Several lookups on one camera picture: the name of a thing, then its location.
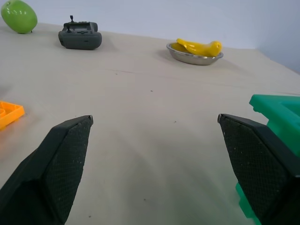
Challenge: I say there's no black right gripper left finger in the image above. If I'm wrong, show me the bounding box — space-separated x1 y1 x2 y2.
0 114 94 225

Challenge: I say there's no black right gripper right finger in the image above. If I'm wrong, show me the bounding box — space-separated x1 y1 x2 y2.
217 113 300 225

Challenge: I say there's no green plastic crate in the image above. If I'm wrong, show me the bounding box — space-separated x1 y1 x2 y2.
234 94 300 225

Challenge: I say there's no orange plastic tray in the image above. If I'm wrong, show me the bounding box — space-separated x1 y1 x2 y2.
0 100 25 131

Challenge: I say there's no round steel bowl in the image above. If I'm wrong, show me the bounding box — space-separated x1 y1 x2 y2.
166 42 224 66

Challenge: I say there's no yellow toy banana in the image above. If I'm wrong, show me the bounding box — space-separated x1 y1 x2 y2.
172 38 223 58

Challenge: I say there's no dark grey remote controller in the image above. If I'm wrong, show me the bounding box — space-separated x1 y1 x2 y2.
58 15 103 51

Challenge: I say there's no green apple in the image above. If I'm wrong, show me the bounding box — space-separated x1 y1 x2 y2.
0 0 38 34

